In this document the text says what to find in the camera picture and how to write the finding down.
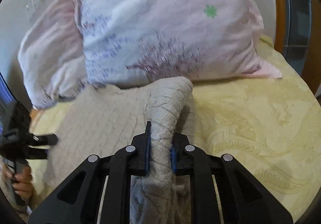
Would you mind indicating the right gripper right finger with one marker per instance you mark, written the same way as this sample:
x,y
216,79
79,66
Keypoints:
x,y
222,190

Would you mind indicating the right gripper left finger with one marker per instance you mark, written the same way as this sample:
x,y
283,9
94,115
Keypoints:
x,y
98,190

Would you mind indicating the beige cable knit sweater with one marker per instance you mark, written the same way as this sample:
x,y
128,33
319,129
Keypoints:
x,y
102,121

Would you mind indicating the person's left hand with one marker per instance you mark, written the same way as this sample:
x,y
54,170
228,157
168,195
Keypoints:
x,y
22,182

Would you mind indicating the yellow patterned bedspread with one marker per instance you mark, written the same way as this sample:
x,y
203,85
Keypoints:
x,y
270,125

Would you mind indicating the left floral pillow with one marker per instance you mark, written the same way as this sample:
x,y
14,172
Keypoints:
x,y
51,57

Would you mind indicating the floral pillow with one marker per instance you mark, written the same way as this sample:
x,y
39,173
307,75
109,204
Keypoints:
x,y
130,43
51,57

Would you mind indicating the right floral pillow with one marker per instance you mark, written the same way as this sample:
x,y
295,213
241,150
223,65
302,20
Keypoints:
x,y
130,43

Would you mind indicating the white wall switch plate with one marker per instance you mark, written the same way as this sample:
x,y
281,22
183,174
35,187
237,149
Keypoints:
x,y
31,7

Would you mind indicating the wooden window frame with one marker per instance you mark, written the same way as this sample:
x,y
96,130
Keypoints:
x,y
298,38

